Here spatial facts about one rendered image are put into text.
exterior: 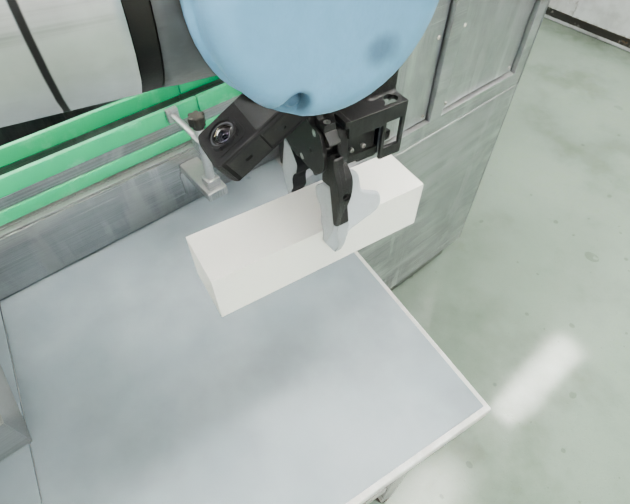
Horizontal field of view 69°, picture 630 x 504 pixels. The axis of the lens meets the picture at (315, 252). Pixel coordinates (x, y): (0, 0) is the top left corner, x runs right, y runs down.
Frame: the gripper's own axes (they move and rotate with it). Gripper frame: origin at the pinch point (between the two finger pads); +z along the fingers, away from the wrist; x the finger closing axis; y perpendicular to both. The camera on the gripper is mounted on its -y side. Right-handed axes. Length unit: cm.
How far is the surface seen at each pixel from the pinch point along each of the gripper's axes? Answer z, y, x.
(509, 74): 30, 85, 41
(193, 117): 8.3, -0.5, 35.1
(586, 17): 99, 284, 135
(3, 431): 28, -42, 11
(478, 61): 21, 69, 39
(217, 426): 34.3, -17.1, -1.1
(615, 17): 93, 287, 120
